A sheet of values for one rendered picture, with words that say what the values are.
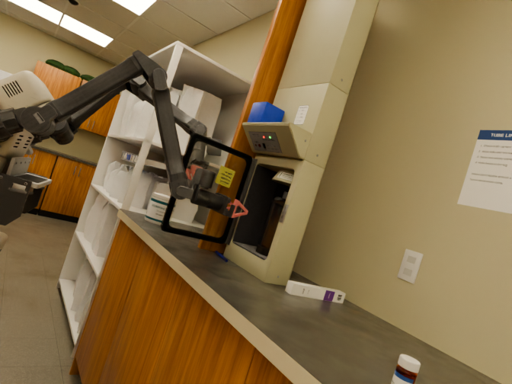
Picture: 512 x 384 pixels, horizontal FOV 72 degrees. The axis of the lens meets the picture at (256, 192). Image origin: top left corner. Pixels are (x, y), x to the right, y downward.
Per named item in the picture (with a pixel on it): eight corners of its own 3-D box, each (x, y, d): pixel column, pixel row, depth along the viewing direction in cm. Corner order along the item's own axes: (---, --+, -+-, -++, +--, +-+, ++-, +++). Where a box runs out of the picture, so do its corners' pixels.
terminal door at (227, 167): (225, 244, 153) (253, 157, 154) (159, 231, 135) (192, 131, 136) (223, 244, 154) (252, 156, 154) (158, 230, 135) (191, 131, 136)
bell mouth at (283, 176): (293, 188, 159) (297, 177, 159) (321, 195, 144) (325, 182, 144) (263, 177, 149) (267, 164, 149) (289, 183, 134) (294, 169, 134)
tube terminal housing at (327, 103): (266, 264, 169) (315, 111, 171) (312, 290, 142) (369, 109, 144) (222, 255, 155) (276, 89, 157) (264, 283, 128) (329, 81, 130)
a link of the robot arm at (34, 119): (144, 50, 122) (145, 40, 112) (168, 85, 125) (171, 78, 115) (22, 120, 110) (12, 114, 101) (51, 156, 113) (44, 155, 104)
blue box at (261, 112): (264, 131, 154) (271, 111, 154) (278, 132, 146) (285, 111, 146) (246, 123, 148) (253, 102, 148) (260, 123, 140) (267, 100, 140)
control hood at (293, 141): (256, 153, 156) (263, 132, 156) (304, 159, 129) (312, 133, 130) (235, 144, 149) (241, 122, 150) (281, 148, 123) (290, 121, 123)
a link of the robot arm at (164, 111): (146, 78, 122) (148, 68, 112) (163, 76, 124) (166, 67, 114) (171, 200, 127) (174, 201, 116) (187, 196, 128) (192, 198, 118)
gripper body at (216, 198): (219, 193, 135) (203, 188, 130) (232, 198, 126) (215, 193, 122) (214, 209, 134) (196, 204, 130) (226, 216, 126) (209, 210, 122)
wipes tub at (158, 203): (163, 222, 196) (172, 196, 197) (171, 228, 186) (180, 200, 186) (141, 216, 189) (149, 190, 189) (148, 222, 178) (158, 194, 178)
